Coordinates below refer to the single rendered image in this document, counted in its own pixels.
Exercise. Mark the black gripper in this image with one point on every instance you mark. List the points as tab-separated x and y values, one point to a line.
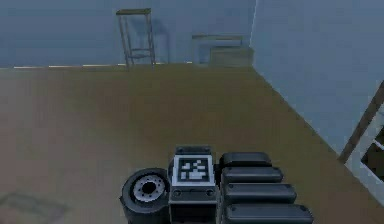
146	191

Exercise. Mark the white room door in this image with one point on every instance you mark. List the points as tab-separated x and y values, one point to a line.
370	160

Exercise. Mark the tall olive-top stool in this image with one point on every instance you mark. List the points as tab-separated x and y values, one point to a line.
134	12

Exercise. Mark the low olive side table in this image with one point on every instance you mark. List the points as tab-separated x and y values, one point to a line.
230	53

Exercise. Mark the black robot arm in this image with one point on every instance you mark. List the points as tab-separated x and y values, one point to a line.
240	186

